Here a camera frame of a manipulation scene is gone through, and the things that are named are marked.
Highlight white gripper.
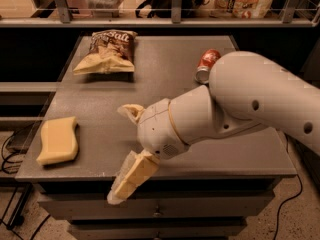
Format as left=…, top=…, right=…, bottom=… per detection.
left=107, top=98, right=189, bottom=205

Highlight yellow sponge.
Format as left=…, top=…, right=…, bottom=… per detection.
left=36, top=117, right=78, bottom=166

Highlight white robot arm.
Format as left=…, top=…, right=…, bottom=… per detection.
left=107, top=51, right=320, bottom=205

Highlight brown chip bag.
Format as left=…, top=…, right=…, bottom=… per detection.
left=73, top=29, right=137, bottom=75

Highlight black bag on shelf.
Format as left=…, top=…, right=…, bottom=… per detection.
left=135, top=0, right=205, bottom=18

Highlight metal drawer knob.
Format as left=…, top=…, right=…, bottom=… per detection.
left=153, top=206, right=163, bottom=218

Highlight grey drawer cabinet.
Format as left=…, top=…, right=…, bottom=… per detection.
left=17, top=36, right=296, bottom=240

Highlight red soda can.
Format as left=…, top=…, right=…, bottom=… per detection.
left=195, top=49, right=221, bottom=84

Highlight clear plastic container on shelf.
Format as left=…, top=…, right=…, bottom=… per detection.
left=86, top=0, right=123, bottom=18

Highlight black cables left floor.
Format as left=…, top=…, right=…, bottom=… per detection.
left=0, top=122, right=51, bottom=240

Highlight black cable right floor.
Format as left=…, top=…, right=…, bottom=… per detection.
left=272, top=142, right=304, bottom=240

